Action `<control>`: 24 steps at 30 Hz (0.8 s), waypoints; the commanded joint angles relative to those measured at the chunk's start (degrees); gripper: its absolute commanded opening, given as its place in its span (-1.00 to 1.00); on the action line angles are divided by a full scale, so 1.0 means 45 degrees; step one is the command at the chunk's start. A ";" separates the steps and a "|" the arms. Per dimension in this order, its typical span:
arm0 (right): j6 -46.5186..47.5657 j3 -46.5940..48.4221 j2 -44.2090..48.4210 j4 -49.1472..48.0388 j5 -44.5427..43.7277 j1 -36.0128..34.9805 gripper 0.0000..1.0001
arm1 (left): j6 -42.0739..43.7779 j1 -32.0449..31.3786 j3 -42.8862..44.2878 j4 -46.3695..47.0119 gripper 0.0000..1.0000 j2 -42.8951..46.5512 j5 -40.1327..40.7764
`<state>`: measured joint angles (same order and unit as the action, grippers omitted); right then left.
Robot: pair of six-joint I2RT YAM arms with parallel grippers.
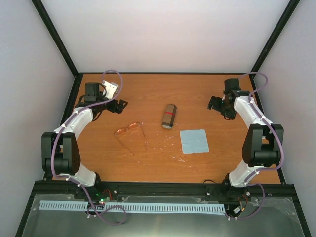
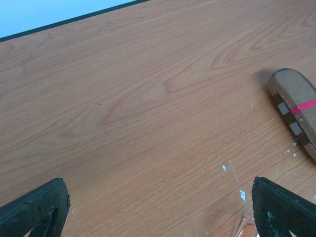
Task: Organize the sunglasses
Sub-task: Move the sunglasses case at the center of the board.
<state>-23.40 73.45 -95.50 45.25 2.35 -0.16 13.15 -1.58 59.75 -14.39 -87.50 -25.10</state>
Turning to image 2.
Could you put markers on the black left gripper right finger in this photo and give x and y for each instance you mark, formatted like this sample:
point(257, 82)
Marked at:
point(279, 212)

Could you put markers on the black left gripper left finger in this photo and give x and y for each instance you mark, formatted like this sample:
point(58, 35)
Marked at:
point(41, 212)

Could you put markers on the brown plaid glasses case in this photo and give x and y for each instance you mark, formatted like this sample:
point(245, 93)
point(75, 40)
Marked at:
point(295, 97)

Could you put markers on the orange tinted sunglasses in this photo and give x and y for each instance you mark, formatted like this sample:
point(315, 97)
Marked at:
point(247, 228)

